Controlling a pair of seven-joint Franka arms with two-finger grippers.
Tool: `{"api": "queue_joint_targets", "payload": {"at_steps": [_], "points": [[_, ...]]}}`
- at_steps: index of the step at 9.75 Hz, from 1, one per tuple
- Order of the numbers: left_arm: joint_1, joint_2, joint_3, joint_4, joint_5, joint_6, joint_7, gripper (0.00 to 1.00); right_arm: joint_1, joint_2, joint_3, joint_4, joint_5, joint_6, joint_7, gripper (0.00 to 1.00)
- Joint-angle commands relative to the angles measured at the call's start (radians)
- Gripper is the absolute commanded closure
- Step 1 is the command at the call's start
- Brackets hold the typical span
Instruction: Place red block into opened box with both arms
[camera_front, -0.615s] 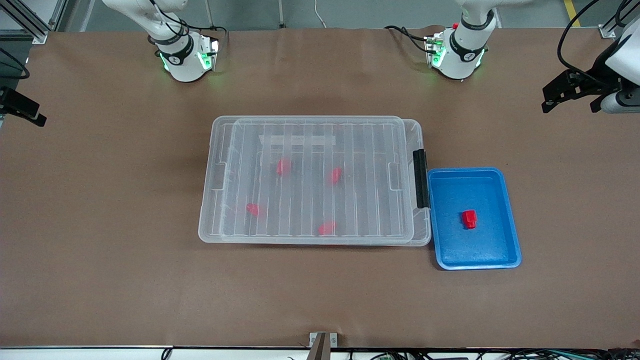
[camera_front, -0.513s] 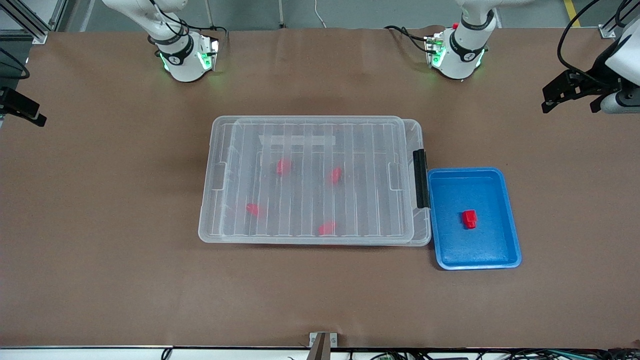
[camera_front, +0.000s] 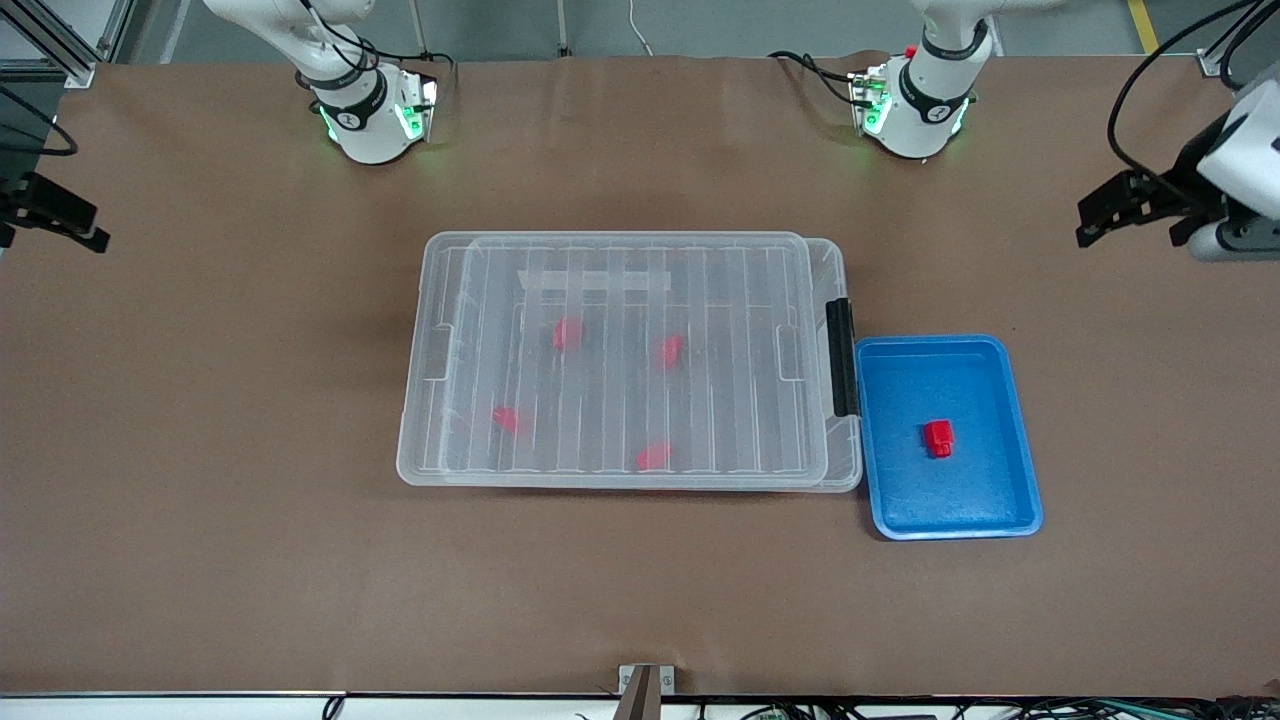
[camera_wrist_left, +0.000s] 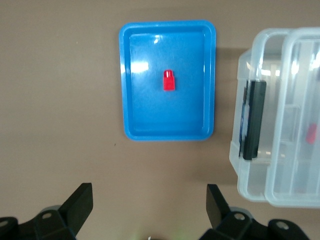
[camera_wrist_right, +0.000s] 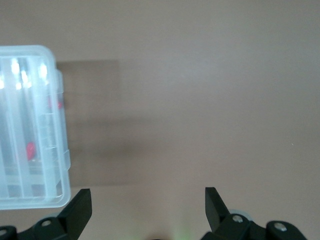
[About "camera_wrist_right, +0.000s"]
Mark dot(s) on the red block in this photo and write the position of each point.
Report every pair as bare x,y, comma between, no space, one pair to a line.
30,150

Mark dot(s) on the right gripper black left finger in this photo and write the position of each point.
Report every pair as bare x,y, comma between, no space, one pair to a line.
75,212

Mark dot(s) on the clear plastic storage box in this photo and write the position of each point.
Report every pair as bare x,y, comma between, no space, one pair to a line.
22,125

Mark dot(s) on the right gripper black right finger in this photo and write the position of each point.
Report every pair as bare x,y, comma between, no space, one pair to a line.
216,212

